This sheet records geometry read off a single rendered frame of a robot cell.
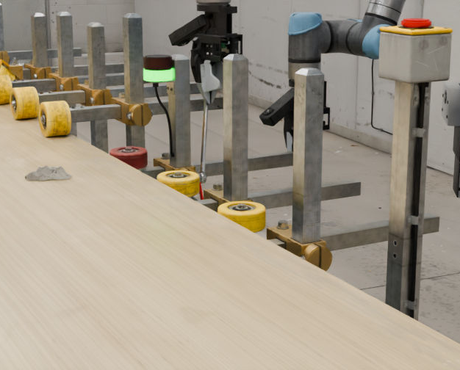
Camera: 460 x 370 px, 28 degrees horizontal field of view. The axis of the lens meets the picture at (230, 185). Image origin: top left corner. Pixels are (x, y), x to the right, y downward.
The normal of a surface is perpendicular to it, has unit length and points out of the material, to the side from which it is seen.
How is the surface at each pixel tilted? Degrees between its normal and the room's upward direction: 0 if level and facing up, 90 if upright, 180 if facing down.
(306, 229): 90
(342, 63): 90
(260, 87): 90
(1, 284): 0
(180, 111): 90
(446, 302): 0
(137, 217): 0
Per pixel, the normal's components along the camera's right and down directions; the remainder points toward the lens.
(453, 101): -0.11, 0.25
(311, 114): 0.47, 0.22
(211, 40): -0.67, 0.18
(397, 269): -0.88, 0.12
